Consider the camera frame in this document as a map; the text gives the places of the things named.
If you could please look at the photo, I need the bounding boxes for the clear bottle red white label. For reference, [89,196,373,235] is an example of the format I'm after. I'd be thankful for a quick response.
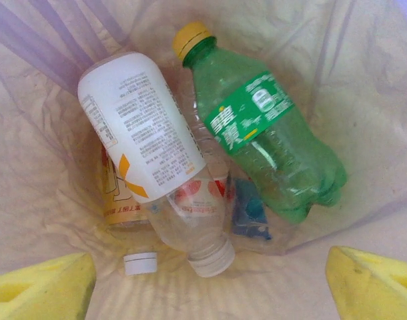
[166,96,236,221]

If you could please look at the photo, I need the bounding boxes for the clear bottle blue label blue cap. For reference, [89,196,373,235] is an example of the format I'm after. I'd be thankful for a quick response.
[228,176,291,257]

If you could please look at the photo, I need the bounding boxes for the clear bottle white text label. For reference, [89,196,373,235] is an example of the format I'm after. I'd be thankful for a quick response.
[77,51,237,279]

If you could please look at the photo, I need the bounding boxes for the clear bottle red yellow label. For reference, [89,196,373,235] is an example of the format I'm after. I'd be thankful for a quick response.
[99,146,159,277]

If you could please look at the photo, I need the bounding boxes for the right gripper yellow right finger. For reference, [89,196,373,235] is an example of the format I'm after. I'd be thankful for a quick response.
[326,246,407,320]

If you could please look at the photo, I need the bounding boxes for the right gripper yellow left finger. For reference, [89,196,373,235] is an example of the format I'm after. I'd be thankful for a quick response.
[0,252,97,320]

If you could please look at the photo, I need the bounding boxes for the lilac plastic bin liner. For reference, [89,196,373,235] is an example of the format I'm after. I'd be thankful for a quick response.
[0,0,407,320]

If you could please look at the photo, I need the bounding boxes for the green plastic bottle yellow cap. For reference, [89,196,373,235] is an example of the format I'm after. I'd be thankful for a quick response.
[171,21,348,225]

